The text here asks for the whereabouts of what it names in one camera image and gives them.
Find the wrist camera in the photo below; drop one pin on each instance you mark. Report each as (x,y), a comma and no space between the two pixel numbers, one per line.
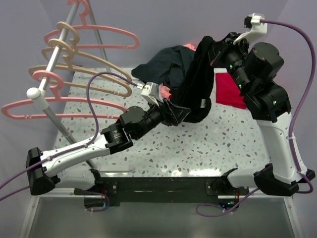
(255,28)
(151,93)

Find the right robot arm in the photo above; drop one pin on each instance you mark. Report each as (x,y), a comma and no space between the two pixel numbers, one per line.
(253,70)

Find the metal clothes rack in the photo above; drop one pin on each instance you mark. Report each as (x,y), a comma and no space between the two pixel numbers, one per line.
(80,14)

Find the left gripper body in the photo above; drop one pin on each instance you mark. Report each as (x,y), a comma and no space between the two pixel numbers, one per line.
(156,115)

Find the pink garment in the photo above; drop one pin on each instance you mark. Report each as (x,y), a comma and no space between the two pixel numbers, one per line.
(173,64)

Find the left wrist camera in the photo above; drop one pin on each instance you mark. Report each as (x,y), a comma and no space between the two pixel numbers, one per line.
(151,93)

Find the lower beige hanger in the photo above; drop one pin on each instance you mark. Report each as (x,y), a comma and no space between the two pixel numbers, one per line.
(81,77)

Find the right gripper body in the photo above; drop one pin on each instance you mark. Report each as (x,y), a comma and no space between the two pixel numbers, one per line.
(230,54)

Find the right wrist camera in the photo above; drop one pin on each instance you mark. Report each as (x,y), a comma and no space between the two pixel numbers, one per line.
(255,28)

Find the red folded cloth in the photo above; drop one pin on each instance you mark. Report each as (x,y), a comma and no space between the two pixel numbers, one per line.
(227,93)

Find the dark teal garment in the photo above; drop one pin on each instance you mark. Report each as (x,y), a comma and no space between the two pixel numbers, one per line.
(148,72)

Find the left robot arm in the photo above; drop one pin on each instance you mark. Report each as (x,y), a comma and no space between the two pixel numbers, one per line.
(44,168)

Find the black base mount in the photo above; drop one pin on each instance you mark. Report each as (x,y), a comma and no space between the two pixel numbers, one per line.
(160,190)

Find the black shorts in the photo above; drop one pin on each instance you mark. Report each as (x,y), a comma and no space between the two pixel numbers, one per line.
(195,90)

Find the pink hanger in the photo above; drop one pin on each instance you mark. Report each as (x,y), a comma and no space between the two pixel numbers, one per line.
(96,29)
(15,105)

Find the white plastic basket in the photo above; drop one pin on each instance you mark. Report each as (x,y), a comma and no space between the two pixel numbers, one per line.
(164,92)

